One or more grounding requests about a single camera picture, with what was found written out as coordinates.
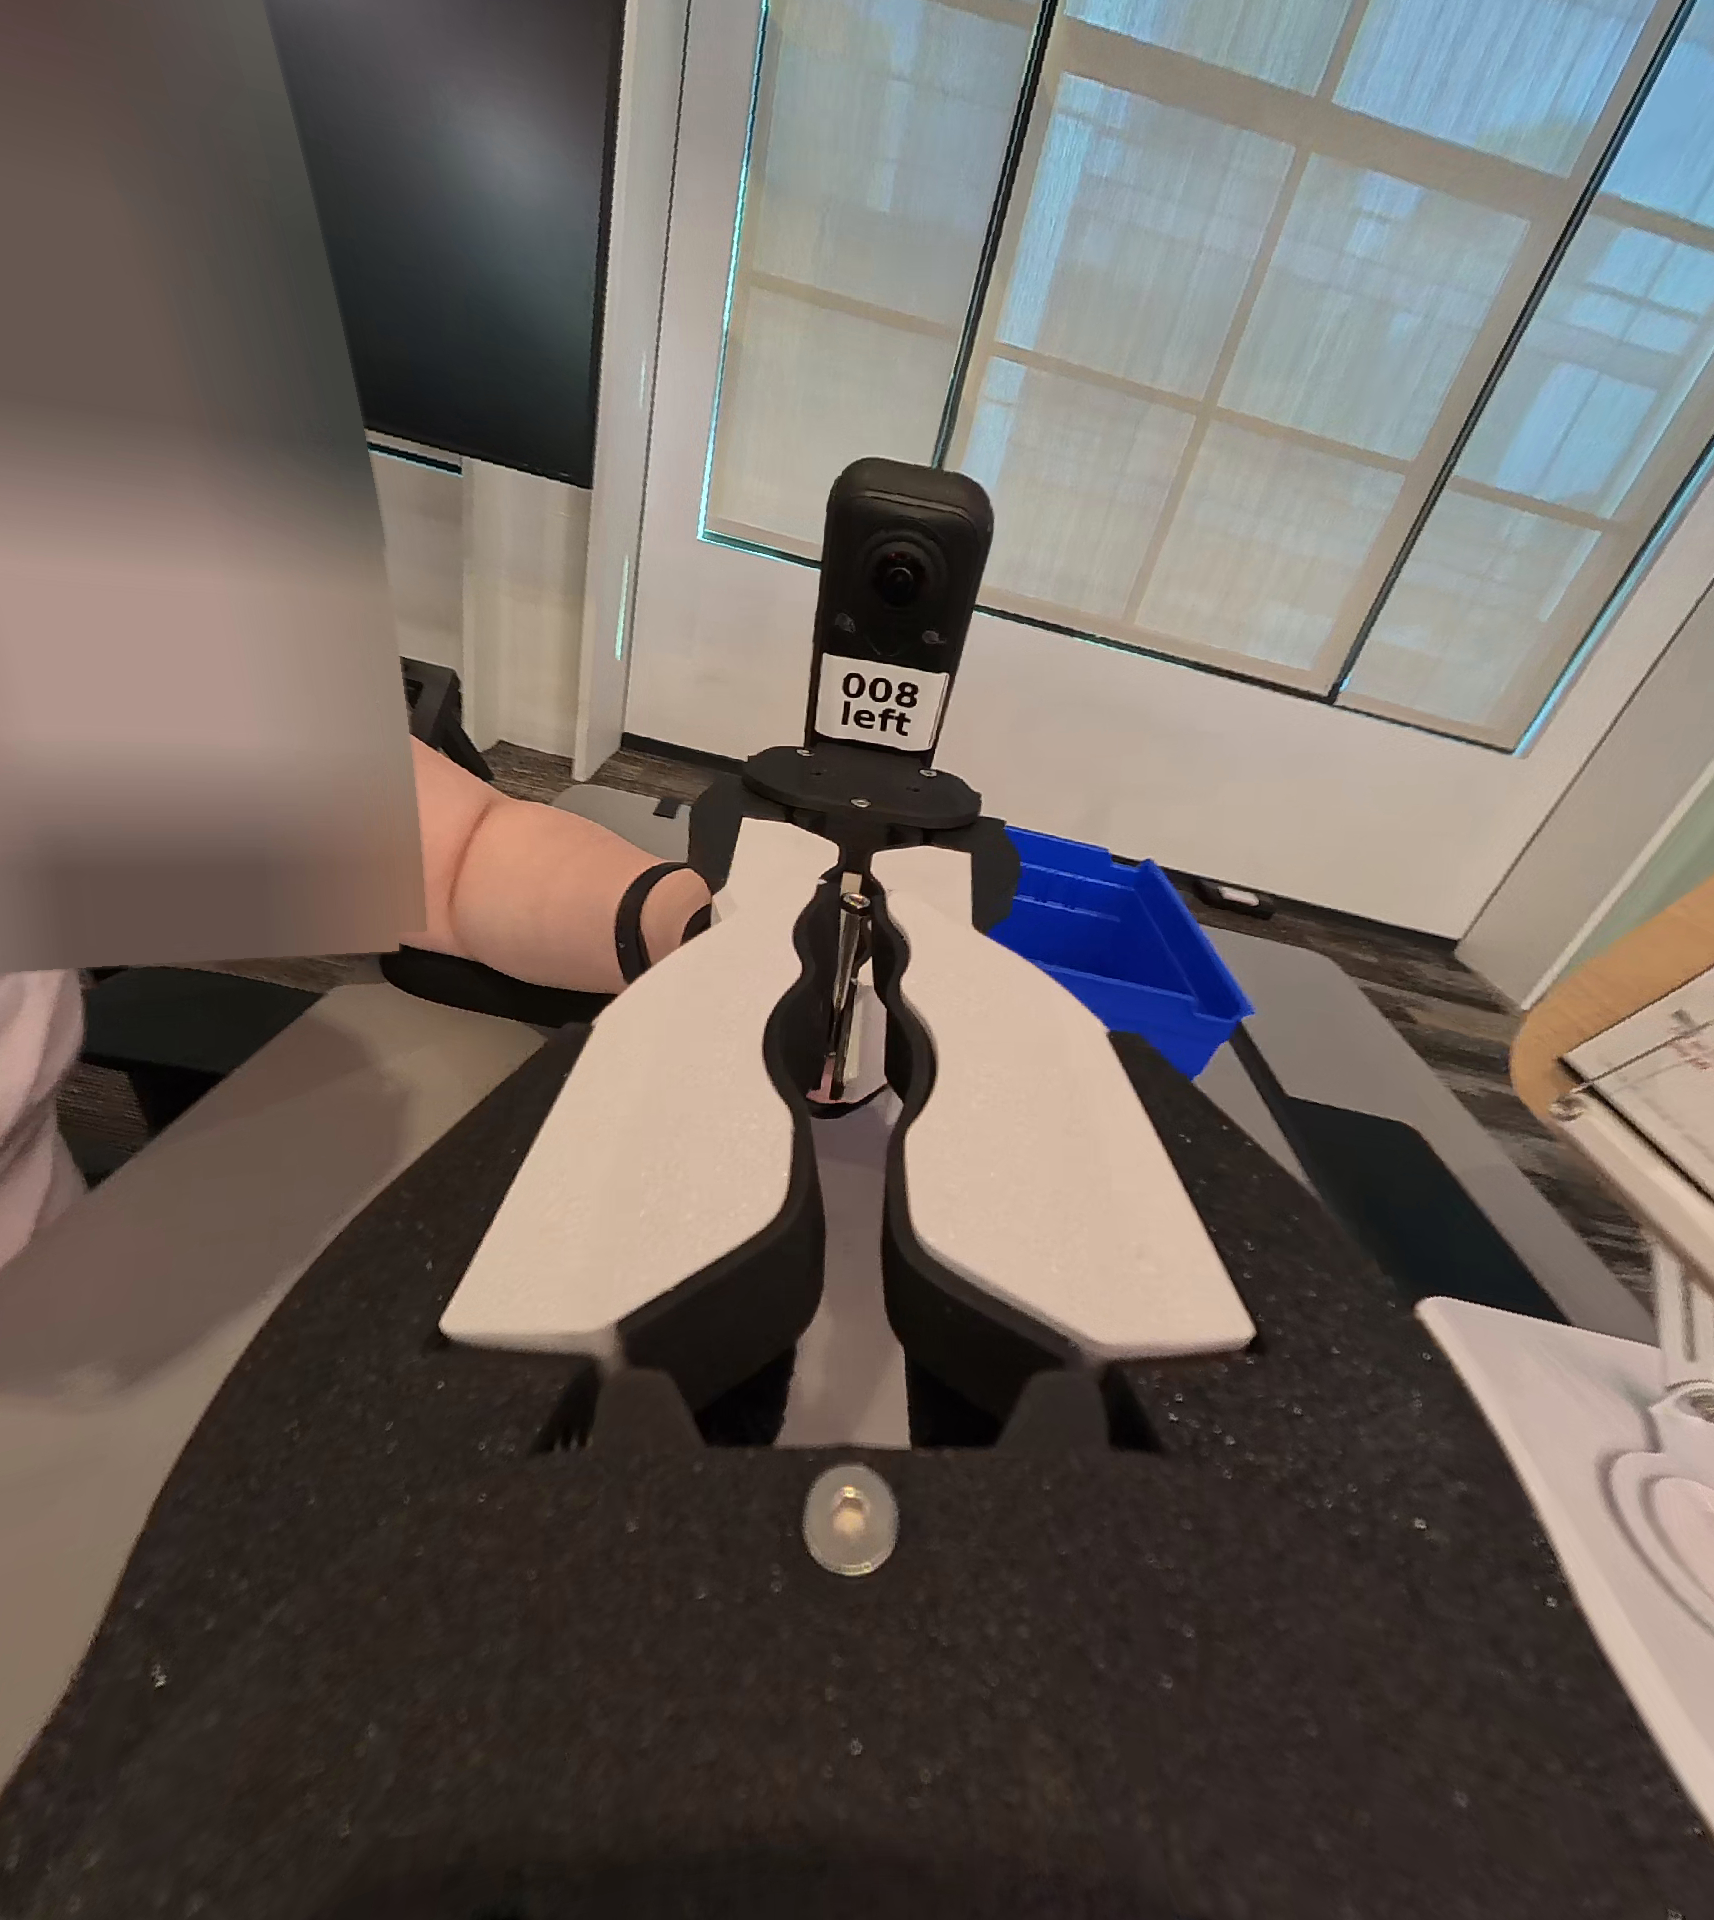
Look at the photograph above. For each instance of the person's left forearm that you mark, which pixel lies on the person's left forearm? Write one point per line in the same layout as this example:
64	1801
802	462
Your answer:
526	884

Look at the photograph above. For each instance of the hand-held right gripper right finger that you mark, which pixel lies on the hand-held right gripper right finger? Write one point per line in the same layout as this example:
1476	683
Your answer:
1053	1185

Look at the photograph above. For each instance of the large paned window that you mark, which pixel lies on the large paned window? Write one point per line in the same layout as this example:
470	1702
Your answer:
1246	301

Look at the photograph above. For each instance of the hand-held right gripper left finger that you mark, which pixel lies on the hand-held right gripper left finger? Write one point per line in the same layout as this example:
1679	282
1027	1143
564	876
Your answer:
646	1170

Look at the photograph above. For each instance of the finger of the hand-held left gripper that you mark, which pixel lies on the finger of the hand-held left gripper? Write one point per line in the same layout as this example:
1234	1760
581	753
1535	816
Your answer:
924	884
767	870

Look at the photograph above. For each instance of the white board stand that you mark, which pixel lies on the white board stand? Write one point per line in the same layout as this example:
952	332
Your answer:
1516	1381

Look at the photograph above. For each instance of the black monitor screen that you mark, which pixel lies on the black monitor screen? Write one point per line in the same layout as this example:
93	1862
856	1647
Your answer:
483	225

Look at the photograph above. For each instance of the steel bolt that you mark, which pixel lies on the steel bolt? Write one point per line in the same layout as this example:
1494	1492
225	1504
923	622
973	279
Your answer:
851	990

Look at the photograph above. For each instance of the small black floor object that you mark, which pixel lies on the small black floor object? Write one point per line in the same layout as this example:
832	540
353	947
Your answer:
1234	901

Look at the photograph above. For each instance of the blue plastic bin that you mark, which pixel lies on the blue plastic bin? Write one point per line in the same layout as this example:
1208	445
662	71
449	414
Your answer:
1142	961

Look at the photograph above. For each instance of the person's left hand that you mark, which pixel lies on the person's left hand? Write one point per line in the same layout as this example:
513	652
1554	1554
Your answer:
670	923

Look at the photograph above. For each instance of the black wrist rest pad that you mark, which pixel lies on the black wrist rest pad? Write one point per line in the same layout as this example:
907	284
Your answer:
497	1003

